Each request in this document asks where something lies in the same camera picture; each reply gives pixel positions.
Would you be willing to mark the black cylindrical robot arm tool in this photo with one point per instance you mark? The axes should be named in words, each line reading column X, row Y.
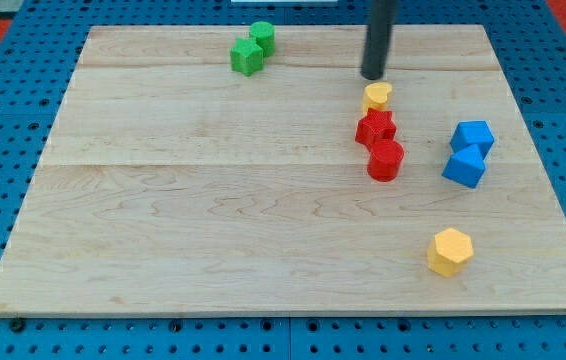
column 381, row 19

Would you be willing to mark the red star block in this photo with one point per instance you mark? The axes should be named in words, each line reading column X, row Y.
column 374, row 126

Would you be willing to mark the green star block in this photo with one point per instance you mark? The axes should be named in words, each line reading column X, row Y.
column 246, row 56

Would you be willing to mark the red cylinder block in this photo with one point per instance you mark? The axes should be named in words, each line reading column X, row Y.
column 386, row 157

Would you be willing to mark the light wooden board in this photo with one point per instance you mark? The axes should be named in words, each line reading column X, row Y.
column 171, row 186

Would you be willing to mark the yellow heart block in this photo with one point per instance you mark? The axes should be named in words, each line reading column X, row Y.
column 376, row 96

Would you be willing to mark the green cylinder block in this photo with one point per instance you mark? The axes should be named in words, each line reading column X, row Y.
column 264, row 34

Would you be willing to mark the yellow hexagon block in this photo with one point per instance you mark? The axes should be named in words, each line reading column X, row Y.
column 449, row 252

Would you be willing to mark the blue triangle block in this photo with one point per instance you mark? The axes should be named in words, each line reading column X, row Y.
column 466, row 166

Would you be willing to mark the blue hexagon block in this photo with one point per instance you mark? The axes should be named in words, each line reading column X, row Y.
column 469, row 133

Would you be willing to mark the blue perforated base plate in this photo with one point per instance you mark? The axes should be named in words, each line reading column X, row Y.
column 37, row 57

